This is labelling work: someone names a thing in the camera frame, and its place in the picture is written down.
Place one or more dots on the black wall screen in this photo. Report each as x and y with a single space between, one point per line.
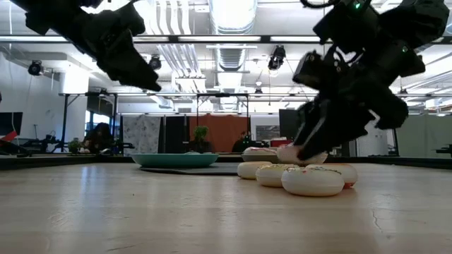
10 123

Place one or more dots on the black monitor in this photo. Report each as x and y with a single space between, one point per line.
287 123

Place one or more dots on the black partition panel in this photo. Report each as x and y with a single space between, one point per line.
173 134

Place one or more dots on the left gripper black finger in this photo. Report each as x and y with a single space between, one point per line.
127 67

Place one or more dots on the small white chocolate-drizzled donut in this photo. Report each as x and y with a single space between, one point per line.
310 183

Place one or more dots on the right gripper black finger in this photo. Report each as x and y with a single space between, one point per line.
309 120
342 123

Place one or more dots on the green potted plant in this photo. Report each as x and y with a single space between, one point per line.
201 133

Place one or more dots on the beige plate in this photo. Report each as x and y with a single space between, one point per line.
257 158

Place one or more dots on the small yellow iced donut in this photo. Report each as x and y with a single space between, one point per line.
272 176

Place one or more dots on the small green plant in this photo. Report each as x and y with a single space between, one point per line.
75 145

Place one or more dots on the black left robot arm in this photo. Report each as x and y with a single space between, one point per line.
35 12

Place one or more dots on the teal plate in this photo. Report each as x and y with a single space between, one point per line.
174 160

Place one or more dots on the red bar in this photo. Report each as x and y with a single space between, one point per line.
7 137

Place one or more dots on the white pillar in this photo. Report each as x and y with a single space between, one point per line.
370 144

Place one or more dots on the orange partition panel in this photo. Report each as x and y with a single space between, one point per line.
222 134

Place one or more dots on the black ceiling spotlight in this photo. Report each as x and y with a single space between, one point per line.
277 58
156 61
35 67
258 91

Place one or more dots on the large pink iced donut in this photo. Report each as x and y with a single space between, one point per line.
259 151

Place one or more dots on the small pink iced donut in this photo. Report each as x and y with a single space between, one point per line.
287 155

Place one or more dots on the grey-green partition panel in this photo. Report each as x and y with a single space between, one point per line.
431 137

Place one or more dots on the black desk equipment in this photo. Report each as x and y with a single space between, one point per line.
445 150
39 144

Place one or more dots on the grey patterned partition panel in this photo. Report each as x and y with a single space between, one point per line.
141 134

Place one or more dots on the red box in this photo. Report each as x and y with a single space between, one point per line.
279 142

